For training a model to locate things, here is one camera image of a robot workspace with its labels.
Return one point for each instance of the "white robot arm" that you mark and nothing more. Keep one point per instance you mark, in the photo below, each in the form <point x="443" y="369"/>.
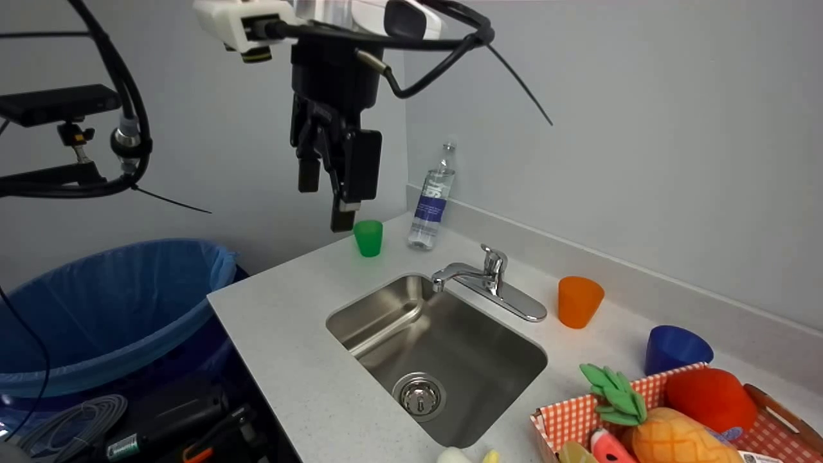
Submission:
<point x="252" y="26"/>

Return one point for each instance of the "blue plastic cup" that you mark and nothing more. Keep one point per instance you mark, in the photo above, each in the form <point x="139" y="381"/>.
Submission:
<point x="672" y="349"/>

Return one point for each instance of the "black equipment on floor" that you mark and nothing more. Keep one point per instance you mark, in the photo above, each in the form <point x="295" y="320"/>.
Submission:
<point x="180" y="423"/>

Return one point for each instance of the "plush pineapple toy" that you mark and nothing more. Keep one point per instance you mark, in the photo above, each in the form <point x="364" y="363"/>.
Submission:
<point x="655" y="435"/>

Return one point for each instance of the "plush banana toy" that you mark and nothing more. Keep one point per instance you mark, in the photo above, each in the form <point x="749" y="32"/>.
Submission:
<point x="470" y="457"/>

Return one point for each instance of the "red plush tomato toy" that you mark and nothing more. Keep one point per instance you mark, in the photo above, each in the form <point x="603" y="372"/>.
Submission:
<point x="714" y="396"/>

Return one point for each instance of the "stainless steel sink basin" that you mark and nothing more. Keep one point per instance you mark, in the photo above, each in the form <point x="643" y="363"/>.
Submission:
<point x="447" y="363"/>

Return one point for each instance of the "black camera on stand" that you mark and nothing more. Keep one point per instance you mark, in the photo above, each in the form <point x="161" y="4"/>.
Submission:
<point x="65" y="109"/>

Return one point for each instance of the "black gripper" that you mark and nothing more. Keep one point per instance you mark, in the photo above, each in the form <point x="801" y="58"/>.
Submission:
<point x="330" y="91"/>

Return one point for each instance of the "green plastic cup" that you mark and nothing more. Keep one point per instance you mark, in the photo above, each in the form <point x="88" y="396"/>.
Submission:
<point x="368" y="237"/>

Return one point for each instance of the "watermelon slice toy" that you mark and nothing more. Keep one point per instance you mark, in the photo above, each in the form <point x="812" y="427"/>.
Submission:
<point x="609" y="448"/>

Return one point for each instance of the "blue lined trash bin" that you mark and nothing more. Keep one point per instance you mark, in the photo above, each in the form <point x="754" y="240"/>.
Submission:
<point x="123" y="318"/>

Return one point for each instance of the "orange plastic cup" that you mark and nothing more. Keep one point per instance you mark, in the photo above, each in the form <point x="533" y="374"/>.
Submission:
<point x="578" y="298"/>

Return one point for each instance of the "clear plastic water bottle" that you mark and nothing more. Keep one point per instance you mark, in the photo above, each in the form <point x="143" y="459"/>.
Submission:
<point x="432" y="202"/>

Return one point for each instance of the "chrome sink faucet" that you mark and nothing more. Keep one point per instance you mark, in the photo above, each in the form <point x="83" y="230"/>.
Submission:
<point x="489" y="283"/>

